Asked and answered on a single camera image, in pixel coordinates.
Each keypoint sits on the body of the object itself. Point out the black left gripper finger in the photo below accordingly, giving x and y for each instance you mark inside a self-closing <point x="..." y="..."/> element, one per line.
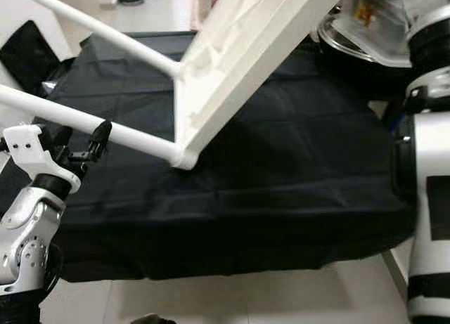
<point x="60" y="138"/>
<point x="100" y="138"/>

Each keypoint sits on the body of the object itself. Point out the black robot left foot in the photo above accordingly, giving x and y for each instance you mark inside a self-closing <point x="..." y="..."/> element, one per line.
<point x="149" y="319"/>

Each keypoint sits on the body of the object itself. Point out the clear plastic storage box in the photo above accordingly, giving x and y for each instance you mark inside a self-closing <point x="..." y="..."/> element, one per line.
<point x="365" y="29"/>

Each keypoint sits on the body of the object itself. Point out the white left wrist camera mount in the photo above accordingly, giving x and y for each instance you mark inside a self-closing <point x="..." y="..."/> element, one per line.
<point x="31" y="152"/>

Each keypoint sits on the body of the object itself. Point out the black bag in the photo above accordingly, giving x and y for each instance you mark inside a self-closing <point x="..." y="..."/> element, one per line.
<point x="62" y="78"/>

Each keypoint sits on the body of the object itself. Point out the white plastic table top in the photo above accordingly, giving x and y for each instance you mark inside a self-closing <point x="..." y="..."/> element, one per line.
<point x="246" y="64"/>

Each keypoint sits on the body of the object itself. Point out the black tablecloth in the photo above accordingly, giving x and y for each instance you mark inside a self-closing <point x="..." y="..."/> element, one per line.
<point x="253" y="197"/>

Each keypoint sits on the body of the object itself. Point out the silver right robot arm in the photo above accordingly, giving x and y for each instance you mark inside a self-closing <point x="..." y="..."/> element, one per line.
<point x="429" y="183"/>

